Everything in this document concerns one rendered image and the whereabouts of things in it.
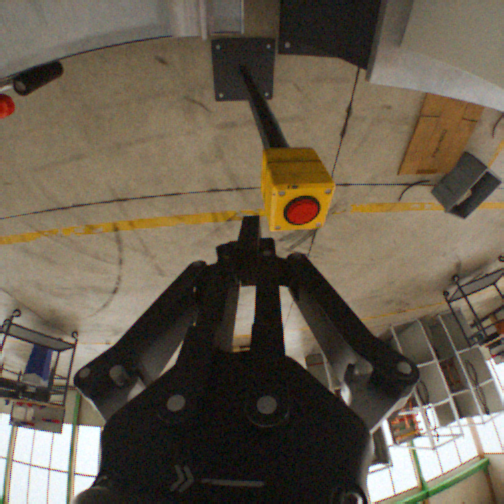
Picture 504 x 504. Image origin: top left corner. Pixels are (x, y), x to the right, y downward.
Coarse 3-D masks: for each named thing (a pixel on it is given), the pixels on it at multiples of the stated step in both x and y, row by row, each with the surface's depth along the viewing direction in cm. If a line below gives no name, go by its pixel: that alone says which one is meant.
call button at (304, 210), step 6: (294, 204) 29; (300, 204) 29; (306, 204) 29; (312, 204) 29; (288, 210) 30; (294, 210) 29; (300, 210) 29; (306, 210) 30; (312, 210) 30; (288, 216) 30; (294, 216) 30; (300, 216) 30; (306, 216) 30; (312, 216) 30; (294, 222) 31; (300, 222) 31
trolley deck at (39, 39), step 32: (0, 0) 11; (32, 0) 12; (64, 0) 13; (96, 0) 14; (128, 0) 14; (160, 0) 15; (224, 0) 16; (0, 32) 13; (32, 32) 14; (64, 32) 15; (96, 32) 16; (128, 32) 17; (160, 32) 17; (224, 32) 18; (0, 64) 15; (32, 64) 16
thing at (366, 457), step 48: (240, 384) 7; (288, 384) 7; (144, 432) 6; (192, 432) 6; (240, 432) 6; (288, 432) 6; (336, 432) 5; (96, 480) 5; (144, 480) 5; (192, 480) 5; (240, 480) 5; (288, 480) 4; (336, 480) 4
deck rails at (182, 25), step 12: (168, 0) 15; (180, 0) 15; (192, 0) 15; (204, 0) 12; (180, 12) 16; (192, 12) 16; (204, 12) 12; (180, 24) 17; (192, 24) 17; (204, 24) 13; (180, 36) 18; (204, 36) 14
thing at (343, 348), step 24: (288, 264) 14; (312, 264) 13; (288, 288) 15; (312, 288) 11; (312, 312) 11; (336, 312) 10; (336, 336) 9; (360, 336) 8; (336, 360) 9; (384, 360) 7; (408, 360) 7; (384, 384) 7; (408, 384) 6
